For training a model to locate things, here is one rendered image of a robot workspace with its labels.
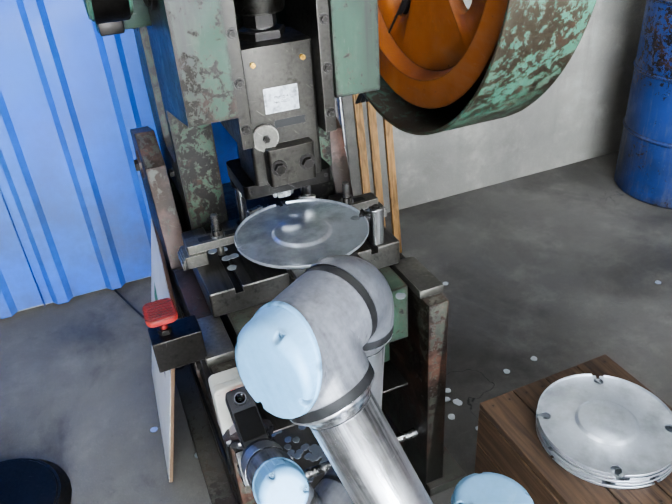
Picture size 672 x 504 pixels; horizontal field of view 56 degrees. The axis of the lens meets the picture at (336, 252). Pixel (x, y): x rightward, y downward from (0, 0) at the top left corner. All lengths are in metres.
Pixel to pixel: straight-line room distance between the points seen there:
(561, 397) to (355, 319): 0.90
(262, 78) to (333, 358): 0.70
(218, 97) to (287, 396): 0.66
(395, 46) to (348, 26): 0.36
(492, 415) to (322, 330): 0.90
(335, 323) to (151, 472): 1.35
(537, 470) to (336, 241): 0.64
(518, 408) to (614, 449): 0.23
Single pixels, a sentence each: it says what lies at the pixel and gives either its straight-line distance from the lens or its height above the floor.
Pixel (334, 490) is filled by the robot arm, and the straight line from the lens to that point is 1.04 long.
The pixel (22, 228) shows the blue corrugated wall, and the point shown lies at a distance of 2.64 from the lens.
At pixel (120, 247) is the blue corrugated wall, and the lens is 2.70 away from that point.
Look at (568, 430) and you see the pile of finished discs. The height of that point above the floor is 0.39.
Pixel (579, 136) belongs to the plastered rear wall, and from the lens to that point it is 3.59.
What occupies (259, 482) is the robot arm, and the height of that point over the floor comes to 0.72.
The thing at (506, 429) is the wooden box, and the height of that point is 0.35.
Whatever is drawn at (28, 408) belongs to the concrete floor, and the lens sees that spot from 2.36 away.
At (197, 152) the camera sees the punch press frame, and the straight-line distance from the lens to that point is 1.55.
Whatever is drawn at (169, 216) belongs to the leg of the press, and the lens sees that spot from 1.66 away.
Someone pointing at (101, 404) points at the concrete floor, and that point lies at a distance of 2.25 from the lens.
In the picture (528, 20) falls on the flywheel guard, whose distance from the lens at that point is 1.13.
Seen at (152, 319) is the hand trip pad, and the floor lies 0.76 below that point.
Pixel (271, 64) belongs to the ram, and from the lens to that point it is 1.26.
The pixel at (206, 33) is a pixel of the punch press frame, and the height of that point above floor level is 1.22.
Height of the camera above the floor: 1.46
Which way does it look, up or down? 32 degrees down
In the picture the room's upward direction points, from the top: 4 degrees counter-clockwise
